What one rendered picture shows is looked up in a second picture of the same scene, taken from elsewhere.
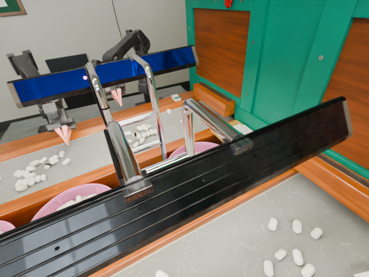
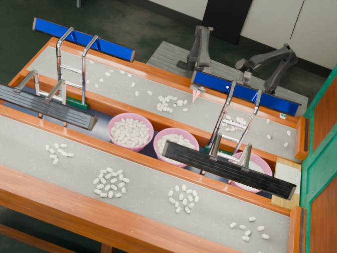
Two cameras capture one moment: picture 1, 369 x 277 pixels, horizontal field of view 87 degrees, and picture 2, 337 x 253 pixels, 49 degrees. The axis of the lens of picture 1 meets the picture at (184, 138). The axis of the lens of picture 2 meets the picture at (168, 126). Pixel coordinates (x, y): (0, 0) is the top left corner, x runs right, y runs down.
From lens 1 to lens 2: 147 cm
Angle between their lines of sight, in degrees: 24
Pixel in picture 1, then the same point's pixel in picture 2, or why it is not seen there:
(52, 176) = (174, 113)
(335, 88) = (327, 188)
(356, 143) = (315, 219)
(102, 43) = not seen: outside the picture
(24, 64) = (204, 38)
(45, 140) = (181, 85)
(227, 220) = (235, 201)
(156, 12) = not seen: outside the picture
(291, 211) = (267, 224)
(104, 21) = not seen: outside the picture
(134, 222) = (207, 164)
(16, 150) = (164, 80)
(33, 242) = (189, 152)
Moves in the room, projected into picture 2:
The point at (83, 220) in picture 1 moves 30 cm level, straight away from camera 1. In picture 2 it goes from (199, 155) to (192, 108)
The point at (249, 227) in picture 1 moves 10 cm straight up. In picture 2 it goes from (241, 211) to (247, 202)
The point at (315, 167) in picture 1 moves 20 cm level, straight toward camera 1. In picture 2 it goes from (294, 216) to (257, 215)
